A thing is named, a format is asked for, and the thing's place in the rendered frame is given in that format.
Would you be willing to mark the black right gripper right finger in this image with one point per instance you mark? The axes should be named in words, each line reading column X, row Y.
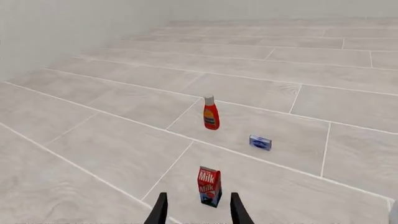
column 238, row 211

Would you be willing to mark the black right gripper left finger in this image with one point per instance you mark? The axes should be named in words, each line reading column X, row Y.
column 159, row 211

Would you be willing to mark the red milk carton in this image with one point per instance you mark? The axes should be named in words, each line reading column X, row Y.
column 210, row 186

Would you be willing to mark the small blue printed box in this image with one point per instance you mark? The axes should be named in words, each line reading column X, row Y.
column 260, row 142

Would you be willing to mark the red bottle with grey cap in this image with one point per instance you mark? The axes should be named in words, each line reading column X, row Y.
column 211, row 114

